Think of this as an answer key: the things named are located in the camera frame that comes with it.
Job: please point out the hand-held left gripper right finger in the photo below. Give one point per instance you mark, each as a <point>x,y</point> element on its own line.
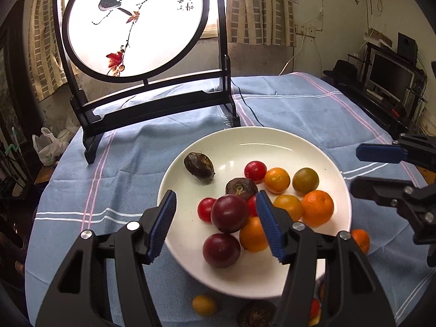
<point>270,228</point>

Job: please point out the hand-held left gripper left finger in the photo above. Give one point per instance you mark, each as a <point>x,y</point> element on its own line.
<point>160,231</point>

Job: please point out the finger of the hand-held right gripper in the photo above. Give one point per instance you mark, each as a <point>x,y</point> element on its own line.
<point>378,152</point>
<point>374,189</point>

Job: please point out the orange kumquat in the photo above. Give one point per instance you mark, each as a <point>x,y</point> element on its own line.
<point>288,206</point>
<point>253,234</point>
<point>277,179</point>

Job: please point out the red cherry tomato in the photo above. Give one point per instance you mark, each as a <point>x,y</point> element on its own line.
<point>253,206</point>
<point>255,171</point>
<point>205,209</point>

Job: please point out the dark red plum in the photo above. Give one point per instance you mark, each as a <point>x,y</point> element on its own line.
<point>230,213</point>
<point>221,249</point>

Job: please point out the orange mandarin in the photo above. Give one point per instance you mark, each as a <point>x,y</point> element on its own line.
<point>317,207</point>
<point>361,240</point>

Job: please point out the greenish yellow kumquat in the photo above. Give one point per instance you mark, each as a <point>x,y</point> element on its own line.
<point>305,181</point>

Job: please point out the white round plate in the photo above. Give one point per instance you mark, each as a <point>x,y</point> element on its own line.
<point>289,143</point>

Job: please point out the dark media cabinet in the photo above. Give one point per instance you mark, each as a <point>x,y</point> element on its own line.
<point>378,109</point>

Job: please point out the blue striped tablecloth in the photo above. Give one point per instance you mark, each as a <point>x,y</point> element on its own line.
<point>136,163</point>

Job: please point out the computer monitor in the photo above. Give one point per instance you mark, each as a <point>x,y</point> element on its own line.
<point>388,75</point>

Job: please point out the black hat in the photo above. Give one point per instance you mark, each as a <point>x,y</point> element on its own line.
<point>340,71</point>

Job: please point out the black speaker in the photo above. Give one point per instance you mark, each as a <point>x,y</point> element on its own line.
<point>407,46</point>

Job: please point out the bird painting table screen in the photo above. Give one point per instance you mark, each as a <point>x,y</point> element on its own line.
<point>153,102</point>

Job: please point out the white plastic bag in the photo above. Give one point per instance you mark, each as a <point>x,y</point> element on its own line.
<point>46,146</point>

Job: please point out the checked beige curtain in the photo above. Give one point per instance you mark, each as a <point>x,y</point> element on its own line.
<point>262,10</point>
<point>44,47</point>

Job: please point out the dark framed painting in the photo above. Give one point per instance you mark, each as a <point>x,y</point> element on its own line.
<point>13,85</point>

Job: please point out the white wall socket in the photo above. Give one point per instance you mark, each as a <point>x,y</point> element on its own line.
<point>305,29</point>

